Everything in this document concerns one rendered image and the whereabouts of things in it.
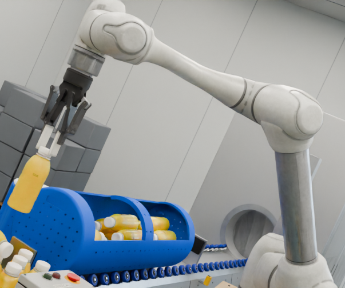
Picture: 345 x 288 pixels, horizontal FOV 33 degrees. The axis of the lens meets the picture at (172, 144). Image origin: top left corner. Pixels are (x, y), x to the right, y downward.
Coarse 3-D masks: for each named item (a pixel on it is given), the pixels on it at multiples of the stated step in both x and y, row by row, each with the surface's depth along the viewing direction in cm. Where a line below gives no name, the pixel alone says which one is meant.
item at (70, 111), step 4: (72, 92) 152; (68, 96) 152; (72, 96) 152; (68, 100) 152; (72, 100) 152; (68, 104) 152; (68, 108) 152; (72, 108) 153; (76, 108) 154; (68, 112) 152; (72, 112) 153; (68, 116) 152; (72, 116) 154; (64, 120) 152; (68, 120) 152; (64, 124) 152; (68, 124) 153; (64, 128) 152; (60, 132) 152; (64, 132) 152
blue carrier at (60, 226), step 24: (48, 192) 183; (72, 192) 184; (24, 216) 185; (48, 216) 181; (72, 216) 178; (96, 216) 229; (144, 216) 214; (168, 216) 259; (24, 240) 184; (48, 240) 180; (72, 240) 176; (120, 240) 196; (144, 240) 211; (168, 240) 229; (192, 240) 250; (72, 264) 176; (96, 264) 188; (120, 264) 204; (144, 264) 222; (168, 264) 245
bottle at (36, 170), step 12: (36, 156) 153; (24, 168) 153; (36, 168) 152; (48, 168) 154; (24, 180) 152; (36, 180) 152; (12, 192) 154; (24, 192) 151; (36, 192) 153; (12, 204) 152; (24, 204) 152
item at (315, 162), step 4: (312, 156) 288; (312, 160) 288; (316, 160) 287; (320, 160) 289; (312, 164) 288; (316, 164) 287; (312, 168) 287; (316, 168) 289; (312, 172) 287; (312, 176) 289; (280, 216) 291; (280, 220) 290; (276, 224) 291; (280, 224) 290; (276, 228) 291; (280, 228) 290; (272, 232) 291; (276, 232) 290; (280, 232) 289
